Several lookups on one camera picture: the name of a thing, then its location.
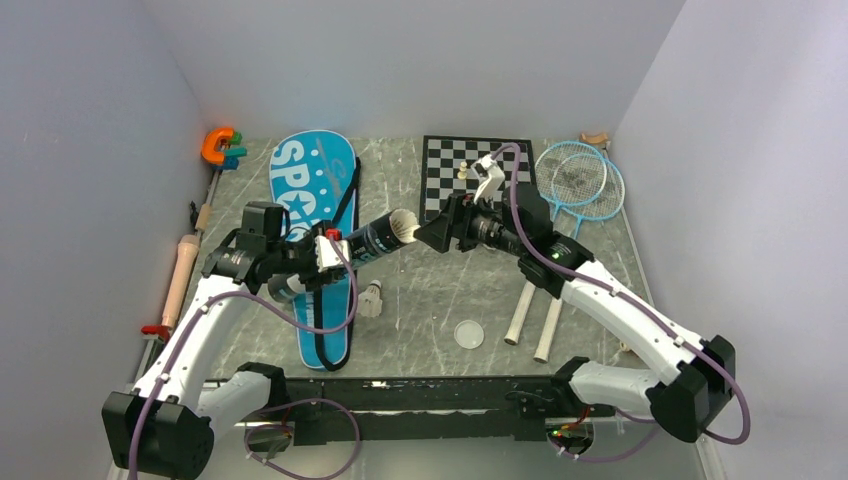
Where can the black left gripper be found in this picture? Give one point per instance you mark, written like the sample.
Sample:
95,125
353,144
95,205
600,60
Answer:
312,277

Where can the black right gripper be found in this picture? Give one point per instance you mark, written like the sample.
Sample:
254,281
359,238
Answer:
457,223

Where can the white feather shuttlecock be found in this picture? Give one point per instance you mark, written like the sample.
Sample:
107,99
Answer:
370,303
404,223

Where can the black shuttlecock tube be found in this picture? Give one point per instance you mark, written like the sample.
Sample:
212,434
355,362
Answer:
366,244

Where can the blue racket bag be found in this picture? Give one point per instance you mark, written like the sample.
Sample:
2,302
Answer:
315,175

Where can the clear tube lid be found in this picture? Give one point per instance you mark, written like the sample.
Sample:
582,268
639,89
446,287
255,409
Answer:
469,334

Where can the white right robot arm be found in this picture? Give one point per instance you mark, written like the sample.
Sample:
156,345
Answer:
688,384

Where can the cream chess pawn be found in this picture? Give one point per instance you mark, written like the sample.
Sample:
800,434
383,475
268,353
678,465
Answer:
462,171

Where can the black white chessboard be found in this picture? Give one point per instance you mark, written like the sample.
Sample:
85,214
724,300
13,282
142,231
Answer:
442,156

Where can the green teal toy blocks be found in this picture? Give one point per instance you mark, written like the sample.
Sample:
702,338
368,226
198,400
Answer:
233,151

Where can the orange magnet toy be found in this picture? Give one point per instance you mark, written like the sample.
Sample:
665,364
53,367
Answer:
215,144

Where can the red clamp piece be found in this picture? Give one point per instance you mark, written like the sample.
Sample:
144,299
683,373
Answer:
157,332

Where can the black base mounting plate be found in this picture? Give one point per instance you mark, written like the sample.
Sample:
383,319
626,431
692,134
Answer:
523,407

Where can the tan wooden arch block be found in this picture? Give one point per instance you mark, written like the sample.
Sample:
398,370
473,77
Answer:
598,140

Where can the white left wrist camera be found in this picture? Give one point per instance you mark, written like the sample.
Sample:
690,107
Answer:
330,254

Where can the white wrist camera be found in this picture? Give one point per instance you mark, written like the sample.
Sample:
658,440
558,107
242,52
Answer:
330,254
490,178

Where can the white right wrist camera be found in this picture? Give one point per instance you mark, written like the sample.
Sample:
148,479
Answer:
490,178

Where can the beige wooden handle tool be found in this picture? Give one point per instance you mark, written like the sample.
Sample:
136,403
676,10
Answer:
187,251

